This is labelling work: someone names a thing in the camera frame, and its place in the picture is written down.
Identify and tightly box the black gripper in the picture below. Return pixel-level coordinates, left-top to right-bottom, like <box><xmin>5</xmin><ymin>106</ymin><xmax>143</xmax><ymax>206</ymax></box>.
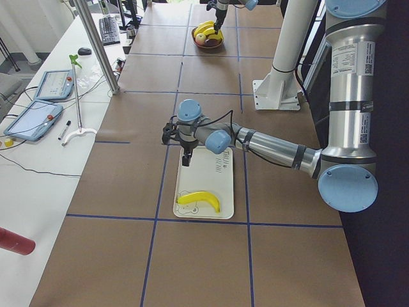
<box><xmin>180</xmin><ymin>140</ymin><xmax>196</xmax><ymax>167</ymax></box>
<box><xmin>213</xmin><ymin>8</ymin><xmax>227</xmax><ymax>34</ymax></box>

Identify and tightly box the yellow banana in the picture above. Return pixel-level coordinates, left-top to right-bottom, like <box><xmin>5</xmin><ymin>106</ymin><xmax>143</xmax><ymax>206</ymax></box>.
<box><xmin>203</xmin><ymin>27</ymin><xmax>223</xmax><ymax>40</ymax></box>
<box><xmin>176</xmin><ymin>191</ymin><xmax>220</xmax><ymax>213</ymax></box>

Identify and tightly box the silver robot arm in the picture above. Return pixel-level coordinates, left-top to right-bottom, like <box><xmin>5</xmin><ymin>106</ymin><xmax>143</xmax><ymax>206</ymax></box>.
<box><xmin>162</xmin><ymin>1</ymin><xmax>387</xmax><ymax>212</ymax></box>
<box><xmin>206</xmin><ymin>0</ymin><xmax>258</xmax><ymax>34</ymax></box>

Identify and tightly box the yellow banana in basket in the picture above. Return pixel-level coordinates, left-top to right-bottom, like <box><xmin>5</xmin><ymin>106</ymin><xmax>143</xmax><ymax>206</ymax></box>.
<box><xmin>203</xmin><ymin>27</ymin><xmax>223</xmax><ymax>40</ymax></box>

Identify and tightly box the woven wicker basket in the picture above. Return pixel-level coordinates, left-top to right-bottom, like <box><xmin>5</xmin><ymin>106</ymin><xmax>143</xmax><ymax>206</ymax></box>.
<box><xmin>192</xmin><ymin>27</ymin><xmax>224</xmax><ymax>49</ymax></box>

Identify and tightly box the red green apple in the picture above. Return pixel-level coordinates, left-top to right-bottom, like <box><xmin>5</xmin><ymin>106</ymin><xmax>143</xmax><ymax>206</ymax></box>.
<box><xmin>195</xmin><ymin>33</ymin><xmax>207</xmax><ymax>46</ymax></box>

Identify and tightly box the white bear tray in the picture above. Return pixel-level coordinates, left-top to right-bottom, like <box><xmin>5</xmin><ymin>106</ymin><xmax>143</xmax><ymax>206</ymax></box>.
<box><xmin>173</xmin><ymin>146</ymin><xmax>234</xmax><ymax>219</ymax></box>

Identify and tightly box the small metal cup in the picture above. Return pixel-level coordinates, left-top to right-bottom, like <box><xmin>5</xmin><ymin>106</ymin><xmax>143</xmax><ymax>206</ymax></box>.
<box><xmin>127</xmin><ymin>27</ymin><xmax>135</xmax><ymax>37</ymax></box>

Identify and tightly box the black keyboard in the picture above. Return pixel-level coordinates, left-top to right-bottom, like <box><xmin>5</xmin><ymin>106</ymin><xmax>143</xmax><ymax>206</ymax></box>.
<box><xmin>98</xmin><ymin>17</ymin><xmax>120</xmax><ymax>46</ymax></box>

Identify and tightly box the black marker pen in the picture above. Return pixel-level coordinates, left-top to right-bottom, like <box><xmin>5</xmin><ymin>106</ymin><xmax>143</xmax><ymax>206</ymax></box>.
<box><xmin>58</xmin><ymin>120</ymin><xmax>71</xmax><ymax>141</ymax></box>

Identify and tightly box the clear plastic bag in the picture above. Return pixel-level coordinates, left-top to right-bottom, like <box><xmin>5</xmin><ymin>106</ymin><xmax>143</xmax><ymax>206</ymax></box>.
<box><xmin>76</xmin><ymin>64</ymin><xmax>104</xmax><ymax>90</ymax></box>

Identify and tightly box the black computer mouse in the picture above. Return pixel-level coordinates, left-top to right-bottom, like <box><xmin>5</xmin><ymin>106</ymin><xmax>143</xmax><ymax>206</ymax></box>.
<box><xmin>77</xmin><ymin>47</ymin><xmax>92</xmax><ymax>56</ymax></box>

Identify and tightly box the upper blue teach pendant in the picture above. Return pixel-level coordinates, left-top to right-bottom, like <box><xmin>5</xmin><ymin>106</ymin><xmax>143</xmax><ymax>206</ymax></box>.
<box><xmin>34</xmin><ymin>69</ymin><xmax>73</xmax><ymax>101</ymax></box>

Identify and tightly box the blue teach pendant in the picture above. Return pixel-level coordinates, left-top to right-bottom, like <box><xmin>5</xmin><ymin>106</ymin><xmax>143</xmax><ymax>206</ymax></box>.
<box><xmin>34</xmin><ymin>69</ymin><xmax>73</xmax><ymax>101</ymax></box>
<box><xmin>4</xmin><ymin>99</ymin><xmax>63</xmax><ymax>141</ymax></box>

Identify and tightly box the lower blue teach pendant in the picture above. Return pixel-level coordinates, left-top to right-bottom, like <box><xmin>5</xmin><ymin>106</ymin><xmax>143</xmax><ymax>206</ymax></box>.
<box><xmin>4</xmin><ymin>99</ymin><xmax>63</xmax><ymax>141</ymax></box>

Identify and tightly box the red cylinder bottle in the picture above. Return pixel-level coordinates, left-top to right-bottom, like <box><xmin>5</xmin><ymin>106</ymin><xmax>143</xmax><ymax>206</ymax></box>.
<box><xmin>0</xmin><ymin>228</ymin><xmax>36</xmax><ymax>255</ymax></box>

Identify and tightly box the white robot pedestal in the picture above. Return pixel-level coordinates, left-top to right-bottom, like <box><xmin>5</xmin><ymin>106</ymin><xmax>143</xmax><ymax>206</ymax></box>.
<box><xmin>252</xmin><ymin>0</ymin><xmax>318</xmax><ymax>111</ymax></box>

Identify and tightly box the aluminium frame post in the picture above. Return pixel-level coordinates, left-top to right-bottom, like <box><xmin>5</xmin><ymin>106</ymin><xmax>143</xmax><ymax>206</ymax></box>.
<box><xmin>73</xmin><ymin>0</ymin><xmax>120</xmax><ymax>95</ymax></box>

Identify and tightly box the green handled reacher grabber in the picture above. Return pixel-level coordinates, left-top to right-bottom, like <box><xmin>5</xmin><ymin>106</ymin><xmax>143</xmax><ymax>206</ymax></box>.
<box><xmin>61</xmin><ymin>54</ymin><xmax>97</xmax><ymax>146</ymax></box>

